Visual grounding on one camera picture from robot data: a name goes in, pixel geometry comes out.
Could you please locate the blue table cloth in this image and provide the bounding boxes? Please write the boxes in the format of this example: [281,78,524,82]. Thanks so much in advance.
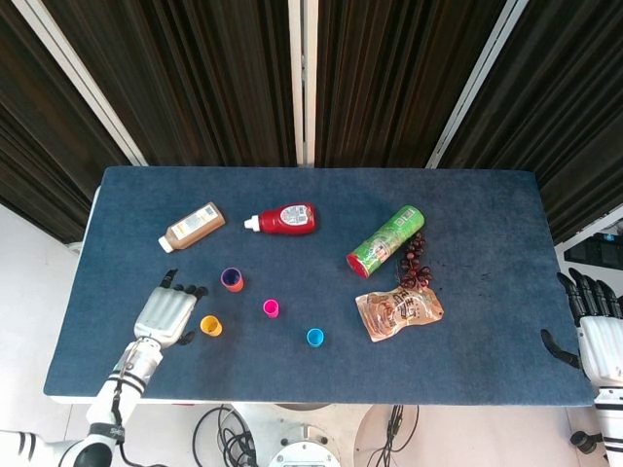
[42,166,596,408]

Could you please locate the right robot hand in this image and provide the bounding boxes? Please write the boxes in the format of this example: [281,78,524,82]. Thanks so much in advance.
[540,270,623,388]

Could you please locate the white screen frame post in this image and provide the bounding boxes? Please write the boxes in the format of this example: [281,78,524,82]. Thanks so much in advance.
[287,0,318,167]
[425,0,531,169]
[12,0,148,167]

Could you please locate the yellow plastic cup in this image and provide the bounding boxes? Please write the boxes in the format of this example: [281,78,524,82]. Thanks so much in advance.
[200,314,225,338]

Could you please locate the black equipment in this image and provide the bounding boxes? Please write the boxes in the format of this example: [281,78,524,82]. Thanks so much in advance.
[567,233,623,268]

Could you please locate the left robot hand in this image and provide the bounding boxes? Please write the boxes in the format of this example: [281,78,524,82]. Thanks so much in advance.
[133,269,209,349]

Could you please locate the brown juice bottle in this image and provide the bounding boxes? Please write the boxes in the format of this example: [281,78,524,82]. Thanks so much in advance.
[158,201,227,254]

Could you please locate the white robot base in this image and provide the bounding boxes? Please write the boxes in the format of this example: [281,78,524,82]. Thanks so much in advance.
[267,418,342,467]

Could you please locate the orange peanut snack pouch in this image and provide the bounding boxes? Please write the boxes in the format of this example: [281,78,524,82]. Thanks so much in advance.
[354,286,446,343]

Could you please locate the round beige base plate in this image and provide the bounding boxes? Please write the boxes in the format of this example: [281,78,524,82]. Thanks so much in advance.
[354,404,421,467]

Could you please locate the green chips can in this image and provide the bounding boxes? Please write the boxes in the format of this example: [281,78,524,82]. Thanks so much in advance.
[346,204,425,279]

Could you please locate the dark red grape bunch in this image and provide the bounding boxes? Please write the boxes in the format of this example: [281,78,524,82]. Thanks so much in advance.
[398,231,433,289]

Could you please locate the black cable bundle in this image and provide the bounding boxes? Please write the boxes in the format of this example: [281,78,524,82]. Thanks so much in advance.
[193,406,259,467]
[368,404,421,467]

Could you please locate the red ketchup bottle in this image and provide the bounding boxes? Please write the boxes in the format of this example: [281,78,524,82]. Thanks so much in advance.
[243,202,317,236]

